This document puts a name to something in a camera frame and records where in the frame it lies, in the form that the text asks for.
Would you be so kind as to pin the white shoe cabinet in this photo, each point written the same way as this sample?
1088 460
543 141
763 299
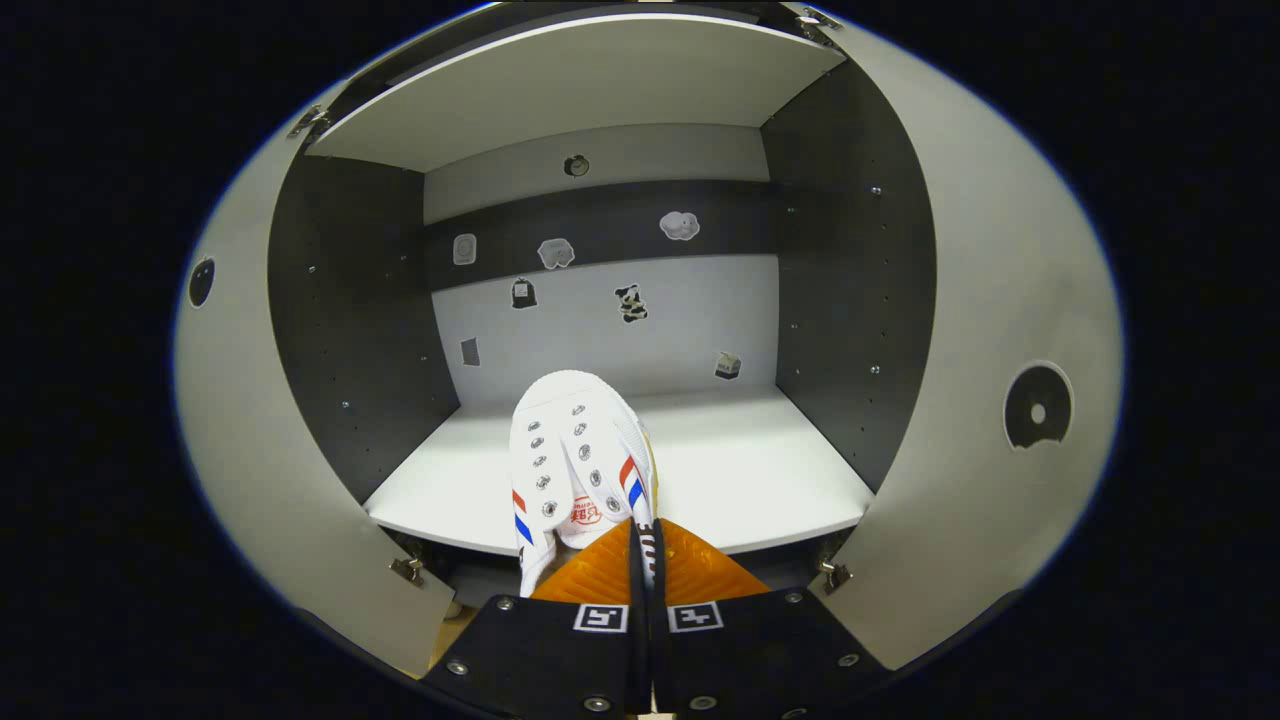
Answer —
700 460

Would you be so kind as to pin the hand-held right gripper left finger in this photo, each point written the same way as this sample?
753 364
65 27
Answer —
560 650

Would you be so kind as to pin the white canvas shoe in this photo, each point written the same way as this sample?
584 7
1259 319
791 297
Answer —
575 450

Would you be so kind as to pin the white shoe cabinet door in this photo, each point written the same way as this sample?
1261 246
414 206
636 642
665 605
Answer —
990 300
260 430

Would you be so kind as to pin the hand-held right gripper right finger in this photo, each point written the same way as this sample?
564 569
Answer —
750 650

